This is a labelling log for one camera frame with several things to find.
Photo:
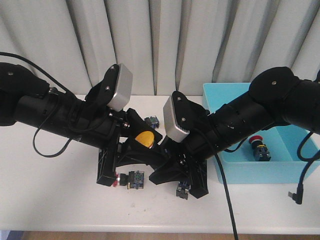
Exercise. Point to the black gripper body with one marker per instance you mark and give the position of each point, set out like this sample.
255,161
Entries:
96,121
202,141

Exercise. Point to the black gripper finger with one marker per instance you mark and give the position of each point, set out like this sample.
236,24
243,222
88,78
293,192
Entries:
163,158
138,125
198,178
106,171

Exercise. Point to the yellow button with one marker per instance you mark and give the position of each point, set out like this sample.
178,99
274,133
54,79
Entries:
146,138

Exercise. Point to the red button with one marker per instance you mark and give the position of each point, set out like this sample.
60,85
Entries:
132,180
260,150

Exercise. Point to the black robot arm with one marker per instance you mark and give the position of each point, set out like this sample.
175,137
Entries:
28,99
276,97

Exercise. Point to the light blue plastic box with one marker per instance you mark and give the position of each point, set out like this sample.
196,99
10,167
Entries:
240,167

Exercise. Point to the green button near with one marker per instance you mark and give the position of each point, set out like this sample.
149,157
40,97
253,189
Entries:
182,190

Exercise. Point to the red button lying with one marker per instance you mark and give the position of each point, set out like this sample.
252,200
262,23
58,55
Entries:
132,180

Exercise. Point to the grey curtain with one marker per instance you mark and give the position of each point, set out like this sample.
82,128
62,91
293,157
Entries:
167,44

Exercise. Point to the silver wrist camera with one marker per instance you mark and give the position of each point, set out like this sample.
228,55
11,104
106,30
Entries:
118,86
177,117

